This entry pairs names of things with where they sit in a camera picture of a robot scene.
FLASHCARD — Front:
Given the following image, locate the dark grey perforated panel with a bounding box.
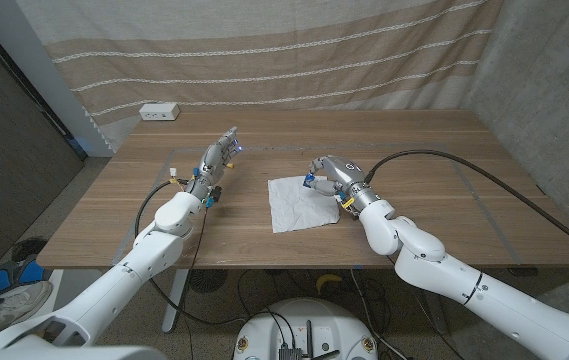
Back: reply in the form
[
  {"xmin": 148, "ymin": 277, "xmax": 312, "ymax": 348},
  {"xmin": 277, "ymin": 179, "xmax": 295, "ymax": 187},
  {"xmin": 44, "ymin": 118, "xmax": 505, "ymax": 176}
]
[{"xmin": 0, "ymin": 19, "xmax": 85, "ymax": 271}]

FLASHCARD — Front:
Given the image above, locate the round black vent disc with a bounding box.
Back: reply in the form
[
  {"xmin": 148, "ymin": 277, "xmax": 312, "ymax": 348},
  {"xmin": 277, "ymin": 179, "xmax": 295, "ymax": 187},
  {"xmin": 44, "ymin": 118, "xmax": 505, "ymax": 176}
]
[{"xmin": 188, "ymin": 268, "xmax": 229, "ymax": 295}]

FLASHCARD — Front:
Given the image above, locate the white cloth napkin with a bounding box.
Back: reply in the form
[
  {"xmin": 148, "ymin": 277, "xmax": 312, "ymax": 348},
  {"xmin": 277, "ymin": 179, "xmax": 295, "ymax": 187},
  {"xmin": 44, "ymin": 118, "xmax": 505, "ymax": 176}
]
[{"xmin": 267, "ymin": 174, "xmax": 341, "ymax": 235}]

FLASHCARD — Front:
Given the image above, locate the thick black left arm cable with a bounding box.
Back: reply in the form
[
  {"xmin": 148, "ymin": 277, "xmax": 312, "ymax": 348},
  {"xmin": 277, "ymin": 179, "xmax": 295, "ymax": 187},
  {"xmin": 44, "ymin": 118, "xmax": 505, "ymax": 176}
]
[{"xmin": 133, "ymin": 178, "xmax": 248, "ymax": 329}]

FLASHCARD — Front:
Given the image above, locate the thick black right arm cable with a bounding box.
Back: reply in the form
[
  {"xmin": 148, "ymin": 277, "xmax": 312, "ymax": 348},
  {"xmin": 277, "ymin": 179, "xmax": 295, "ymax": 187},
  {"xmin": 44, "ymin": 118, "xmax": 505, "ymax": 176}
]
[{"xmin": 363, "ymin": 147, "xmax": 569, "ymax": 261}]

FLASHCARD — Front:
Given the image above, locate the grey white sneaker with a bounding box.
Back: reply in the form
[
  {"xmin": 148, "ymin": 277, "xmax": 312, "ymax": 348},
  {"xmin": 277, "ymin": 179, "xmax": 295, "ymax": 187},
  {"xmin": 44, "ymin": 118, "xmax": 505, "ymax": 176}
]
[{"xmin": 0, "ymin": 280, "xmax": 54, "ymax": 344}]

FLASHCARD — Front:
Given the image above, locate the black electronics box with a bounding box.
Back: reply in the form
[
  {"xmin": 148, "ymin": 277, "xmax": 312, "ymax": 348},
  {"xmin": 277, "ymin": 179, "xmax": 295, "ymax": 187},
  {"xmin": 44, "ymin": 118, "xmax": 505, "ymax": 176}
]
[{"xmin": 277, "ymin": 345, "xmax": 305, "ymax": 360}]

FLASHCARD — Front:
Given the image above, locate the white power strip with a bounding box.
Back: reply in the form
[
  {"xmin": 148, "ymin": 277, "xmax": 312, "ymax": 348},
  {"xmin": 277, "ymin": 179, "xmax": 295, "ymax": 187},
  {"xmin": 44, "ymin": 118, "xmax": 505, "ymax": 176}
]
[{"xmin": 138, "ymin": 102, "xmax": 181, "ymax": 122}]

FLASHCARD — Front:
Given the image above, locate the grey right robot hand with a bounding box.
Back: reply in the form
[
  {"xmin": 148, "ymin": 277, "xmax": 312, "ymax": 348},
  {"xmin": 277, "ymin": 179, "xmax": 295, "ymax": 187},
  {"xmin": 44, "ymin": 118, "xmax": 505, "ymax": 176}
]
[{"xmin": 303, "ymin": 154, "xmax": 381, "ymax": 215}]

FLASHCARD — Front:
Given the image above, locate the yellow curved floor object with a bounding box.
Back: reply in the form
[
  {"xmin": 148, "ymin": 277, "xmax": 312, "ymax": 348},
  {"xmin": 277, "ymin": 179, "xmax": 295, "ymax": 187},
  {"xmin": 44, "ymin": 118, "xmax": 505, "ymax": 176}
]
[{"xmin": 315, "ymin": 273, "xmax": 344, "ymax": 295}]

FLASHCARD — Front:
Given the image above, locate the beige striped fabric backdrop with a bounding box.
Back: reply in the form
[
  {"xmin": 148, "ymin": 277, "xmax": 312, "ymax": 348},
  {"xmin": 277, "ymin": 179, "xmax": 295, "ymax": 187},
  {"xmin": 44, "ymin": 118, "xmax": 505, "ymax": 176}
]
[{"xmin": 13, "ymin": 0, "xmax": 505, "ymax": 151}]

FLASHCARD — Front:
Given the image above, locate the white table leg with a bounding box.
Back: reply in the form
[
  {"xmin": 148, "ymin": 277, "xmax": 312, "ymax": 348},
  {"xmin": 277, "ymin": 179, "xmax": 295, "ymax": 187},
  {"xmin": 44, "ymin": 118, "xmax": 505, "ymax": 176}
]
[{"xmin": 161, "ymin": 268, "xmax": 190, "ymax": 335}]

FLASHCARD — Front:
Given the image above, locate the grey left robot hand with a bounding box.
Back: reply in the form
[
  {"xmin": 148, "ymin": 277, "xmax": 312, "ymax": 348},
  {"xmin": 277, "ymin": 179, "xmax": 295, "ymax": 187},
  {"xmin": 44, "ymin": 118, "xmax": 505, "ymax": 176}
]
[{"xmin": 185, "ymin": 125, "xmax": 243, "ymax": 201}]

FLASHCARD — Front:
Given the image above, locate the white robot torso base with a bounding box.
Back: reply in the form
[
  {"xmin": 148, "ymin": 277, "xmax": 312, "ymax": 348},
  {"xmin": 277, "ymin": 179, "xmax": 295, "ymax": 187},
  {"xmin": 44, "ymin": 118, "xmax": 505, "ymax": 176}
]
[{"xmin": 232, "ymin": 297, "xmax": 379, "ymax": 360}]

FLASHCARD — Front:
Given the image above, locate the black round floor object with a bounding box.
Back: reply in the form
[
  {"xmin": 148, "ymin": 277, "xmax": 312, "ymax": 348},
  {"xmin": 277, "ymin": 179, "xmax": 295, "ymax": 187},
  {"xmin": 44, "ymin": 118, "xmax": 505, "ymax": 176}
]
[{"xmin": 11, "ymin": 236, "xmax": 49, "ymax": 262}]

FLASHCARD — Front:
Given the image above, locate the white pillar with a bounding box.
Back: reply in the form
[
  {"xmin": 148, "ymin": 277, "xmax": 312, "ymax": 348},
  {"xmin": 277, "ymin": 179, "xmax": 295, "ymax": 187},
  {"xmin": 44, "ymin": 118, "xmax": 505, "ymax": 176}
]
[{"xmin": 0, "ymin": 0, "xmax": 115, "ymax": 159}]

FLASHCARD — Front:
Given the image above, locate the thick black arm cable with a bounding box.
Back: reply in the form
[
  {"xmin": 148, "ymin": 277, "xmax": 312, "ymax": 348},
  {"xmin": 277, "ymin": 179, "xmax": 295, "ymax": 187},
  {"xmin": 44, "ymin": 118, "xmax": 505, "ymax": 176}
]
[
  {"xmin": 133, "ymin": 178, "xmax": 248, "ymax": 329},
  {"xmin": 363, "ymin": 147, "xmax": 569, "ymax": 261}
]

